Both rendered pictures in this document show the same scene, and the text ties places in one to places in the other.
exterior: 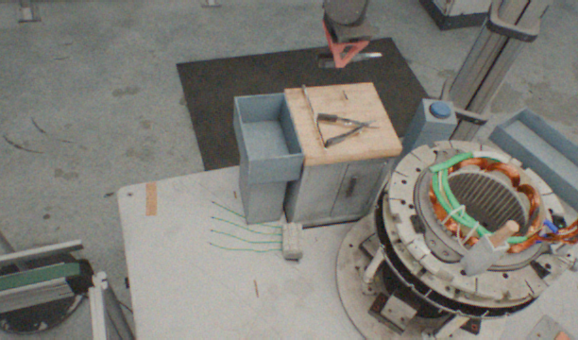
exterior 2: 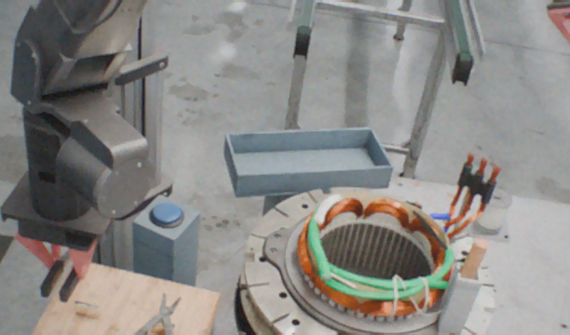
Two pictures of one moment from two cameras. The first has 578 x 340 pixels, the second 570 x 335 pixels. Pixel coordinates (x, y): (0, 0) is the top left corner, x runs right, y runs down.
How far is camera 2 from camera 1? 0.44 m
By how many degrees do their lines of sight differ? 45
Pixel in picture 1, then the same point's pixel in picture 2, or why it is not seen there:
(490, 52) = (133, 108)
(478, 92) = not seen: hidden behind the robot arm
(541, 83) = not seen: hidden behind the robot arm
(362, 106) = (114, 297)
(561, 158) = (302, 154)
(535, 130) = (253, 150)
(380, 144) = (198, 314)
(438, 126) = (186, 233)
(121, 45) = not seen: outside the picture
